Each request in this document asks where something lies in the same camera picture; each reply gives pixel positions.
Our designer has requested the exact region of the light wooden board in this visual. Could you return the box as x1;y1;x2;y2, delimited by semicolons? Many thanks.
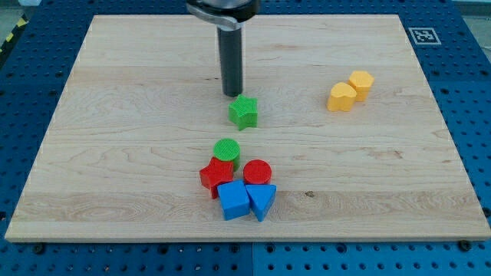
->
5;15;490;243

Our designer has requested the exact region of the blue cube block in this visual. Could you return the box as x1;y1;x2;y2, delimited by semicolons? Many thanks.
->
217;179;250;220

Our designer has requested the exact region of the blue triangle block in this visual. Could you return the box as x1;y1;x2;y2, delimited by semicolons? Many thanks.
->
245;184;277;222

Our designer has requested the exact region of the white fiducial marker tag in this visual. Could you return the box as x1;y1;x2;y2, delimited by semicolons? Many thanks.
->
409;27;441;45

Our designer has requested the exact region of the green star block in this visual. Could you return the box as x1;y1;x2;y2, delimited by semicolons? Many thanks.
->
229;94;258;131

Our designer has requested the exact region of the green circle block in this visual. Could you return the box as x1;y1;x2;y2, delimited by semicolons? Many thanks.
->
213;138;241;172

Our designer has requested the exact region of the red circle block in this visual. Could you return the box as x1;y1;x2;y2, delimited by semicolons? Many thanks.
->
242;159;272;185

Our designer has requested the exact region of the yellow pentagon block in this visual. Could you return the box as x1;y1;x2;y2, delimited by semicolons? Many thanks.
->
348;71;375;101

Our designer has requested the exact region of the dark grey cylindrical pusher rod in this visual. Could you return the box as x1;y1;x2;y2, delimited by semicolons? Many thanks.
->
216;25;244;98

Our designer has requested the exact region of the black and silver robot end effector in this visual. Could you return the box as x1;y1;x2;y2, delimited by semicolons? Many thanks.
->
186;0;261;31

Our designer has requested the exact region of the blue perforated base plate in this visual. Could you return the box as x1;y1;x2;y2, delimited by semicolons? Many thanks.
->
1;1;490;275

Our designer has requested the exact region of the red star block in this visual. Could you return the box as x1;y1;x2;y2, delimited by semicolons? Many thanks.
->
199;157;234;199

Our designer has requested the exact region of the yellow heart block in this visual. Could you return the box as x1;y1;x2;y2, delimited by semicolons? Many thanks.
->
326;82;357;112

